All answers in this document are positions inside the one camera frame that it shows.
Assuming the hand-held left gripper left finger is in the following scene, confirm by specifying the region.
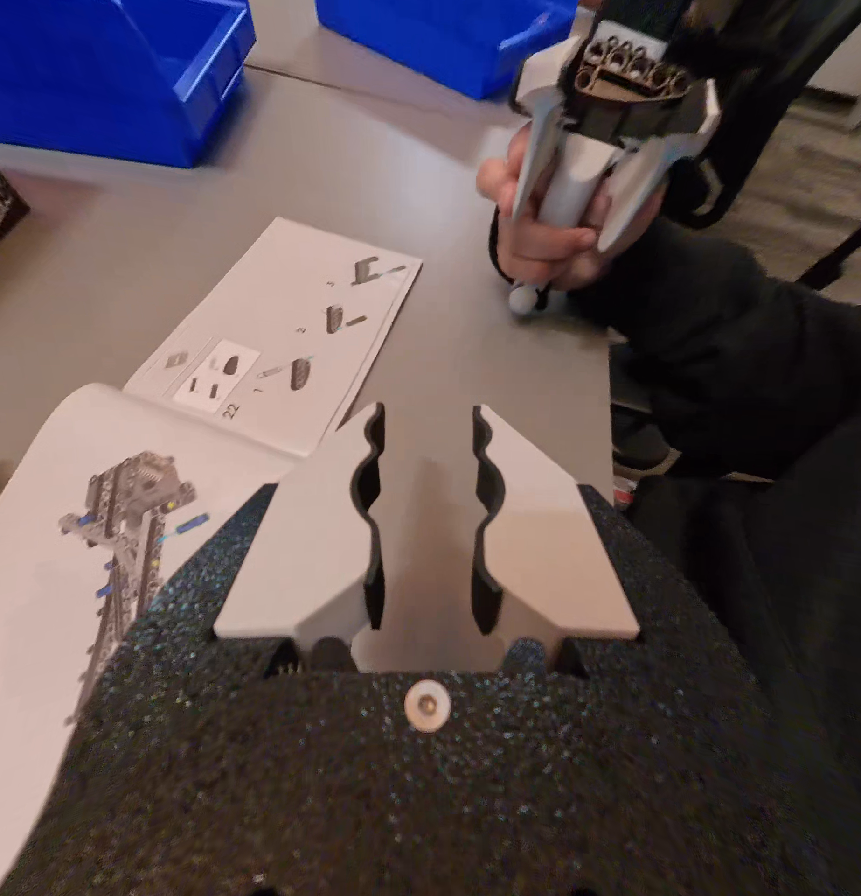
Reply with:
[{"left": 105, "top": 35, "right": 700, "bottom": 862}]
[{"left": 214, "top": 402, "right": 388, "bottom": 641}]

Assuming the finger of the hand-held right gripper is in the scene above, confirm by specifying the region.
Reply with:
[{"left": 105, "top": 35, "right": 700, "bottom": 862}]
[
  {"left": 597, "top": 78, "right": 723, "bottom": 256},
  {"left": 509, "top": 34, "right": 584, "bottom": 224}
]

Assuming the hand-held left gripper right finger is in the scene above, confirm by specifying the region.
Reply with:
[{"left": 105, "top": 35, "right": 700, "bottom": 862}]
[{"left": 471, "top": 405, "right": 641, "bottom": 641}]

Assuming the black curved toy piece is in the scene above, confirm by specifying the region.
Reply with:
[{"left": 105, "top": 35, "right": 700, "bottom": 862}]
[{"left": 572, "top": 37, "right": 692, "bottom": 139}]

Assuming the person's right forearm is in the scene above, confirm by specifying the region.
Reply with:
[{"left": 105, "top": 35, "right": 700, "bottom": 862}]
[{"left": 569, "top": 216, "right": 861, "bottom": 480}]

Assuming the person's right hand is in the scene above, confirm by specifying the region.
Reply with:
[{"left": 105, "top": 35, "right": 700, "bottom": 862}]
[{"left": 476, "top": 125, "right": 667, "bottom": 293}]

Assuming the blue plastic bin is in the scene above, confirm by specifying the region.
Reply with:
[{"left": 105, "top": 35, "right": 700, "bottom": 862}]
[
  {"left": 0, "top": 0, "right": 257, "bottom": 170},
  {"left": 316, "top": 0, "right": 580, "bottom": 100}
]

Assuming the black office chair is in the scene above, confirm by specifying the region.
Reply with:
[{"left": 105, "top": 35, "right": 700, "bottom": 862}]
[{"left": 796, "top": 210, "right": 861, "bottom": 290}]

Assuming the toy building instruction booklet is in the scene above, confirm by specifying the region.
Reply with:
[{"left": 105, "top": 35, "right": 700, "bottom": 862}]
[{"left": 0, "top": 216, "right": 424, "bottom": 896}]

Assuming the black toy set box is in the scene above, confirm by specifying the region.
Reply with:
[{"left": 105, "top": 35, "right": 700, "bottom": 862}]
[{"left": 0, "top": 149, "right": 31, "bottom": 258}]

